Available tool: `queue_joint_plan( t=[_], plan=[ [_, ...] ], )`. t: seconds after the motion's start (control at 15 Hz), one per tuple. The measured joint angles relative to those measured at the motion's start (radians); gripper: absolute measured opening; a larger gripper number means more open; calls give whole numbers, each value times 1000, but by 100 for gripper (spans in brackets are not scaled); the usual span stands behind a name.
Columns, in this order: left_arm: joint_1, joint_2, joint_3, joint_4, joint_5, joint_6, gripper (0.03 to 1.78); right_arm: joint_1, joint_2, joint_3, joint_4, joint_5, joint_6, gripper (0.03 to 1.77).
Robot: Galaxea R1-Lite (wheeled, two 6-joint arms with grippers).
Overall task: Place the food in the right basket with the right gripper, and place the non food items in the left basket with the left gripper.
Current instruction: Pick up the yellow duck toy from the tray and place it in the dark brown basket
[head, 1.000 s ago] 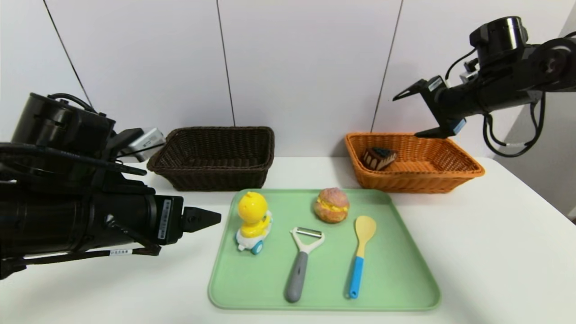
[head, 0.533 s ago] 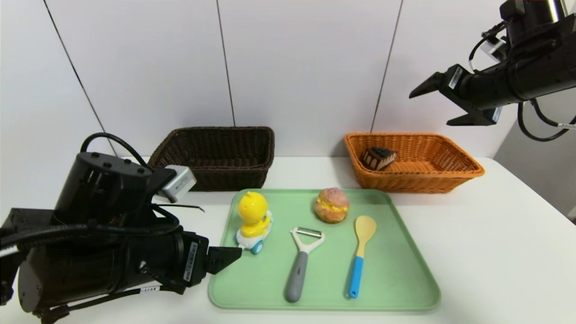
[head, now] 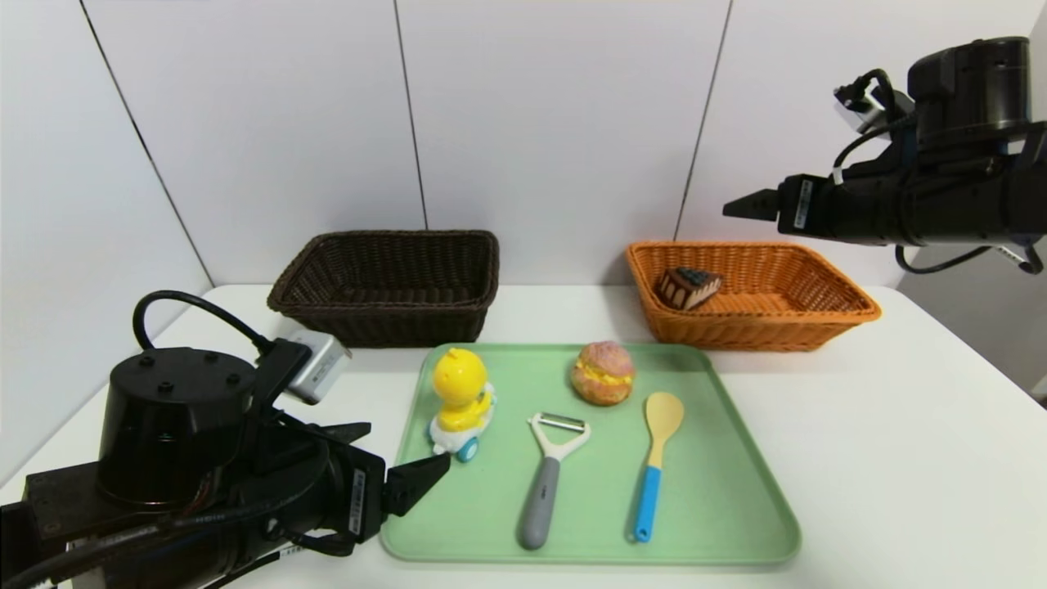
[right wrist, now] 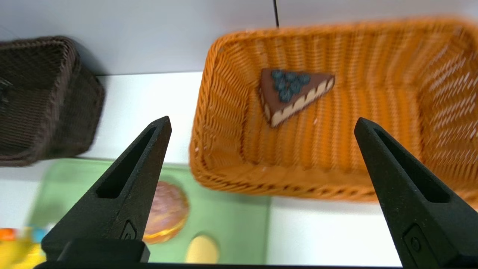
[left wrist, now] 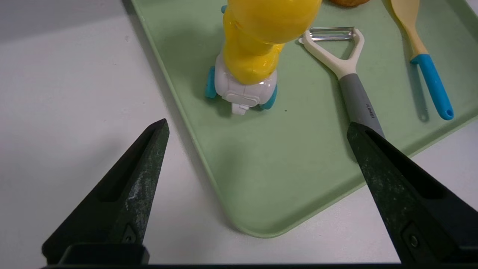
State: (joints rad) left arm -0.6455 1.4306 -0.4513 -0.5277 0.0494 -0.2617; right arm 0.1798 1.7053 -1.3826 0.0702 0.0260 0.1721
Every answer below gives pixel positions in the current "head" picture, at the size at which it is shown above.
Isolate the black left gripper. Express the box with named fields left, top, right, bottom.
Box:
left=278, top=421, right=452, bottom=545

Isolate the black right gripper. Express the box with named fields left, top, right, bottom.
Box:
left=722, top=168, right=900, bottom=246

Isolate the chocolate cake slice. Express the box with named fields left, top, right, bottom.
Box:
left=657, top=267, right=725, bottom=312

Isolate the yellow duck toy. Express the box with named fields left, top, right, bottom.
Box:
left=429, top=348, right=497, bottom=463

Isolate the cream puff pastry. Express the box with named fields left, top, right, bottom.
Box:
left=571, top=341, right=636, bottom=407

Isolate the wooden spoon with blue handle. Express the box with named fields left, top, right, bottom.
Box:
left=634, top=392, right=685, bottom=542

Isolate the orange wicker basket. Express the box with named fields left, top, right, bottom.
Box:
left=627, top=241, right=882, bottom=353

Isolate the dark brown wicker basket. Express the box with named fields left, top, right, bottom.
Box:
left=267, top=230, right=500, bottom=348

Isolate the light green plastic tray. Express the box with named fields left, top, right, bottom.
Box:
left=379, top=343, right=802, bottom=565

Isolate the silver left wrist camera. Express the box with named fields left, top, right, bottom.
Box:
left=278, top=330, right=353, bottom=406

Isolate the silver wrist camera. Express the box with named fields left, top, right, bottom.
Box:
left=834, top=82, right=915, bottom=133
left=278, top=330, right=353, bottom=406

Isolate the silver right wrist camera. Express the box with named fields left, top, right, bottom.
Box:
left=834, top=82, right=915, bottom=133

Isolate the white peeler with grey handle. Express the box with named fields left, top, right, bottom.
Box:
left=518, top=412, right=591, bottom=550

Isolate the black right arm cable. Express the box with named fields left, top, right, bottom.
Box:
left=896, top=241, right=1045, bottom=276

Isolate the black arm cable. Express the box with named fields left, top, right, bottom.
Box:
left=896, top=241, right=1045, bottom=276
left=133, top=290, right=279, bottom=354

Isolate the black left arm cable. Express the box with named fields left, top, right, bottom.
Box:
left=133, top=290, right=279, bottom=354

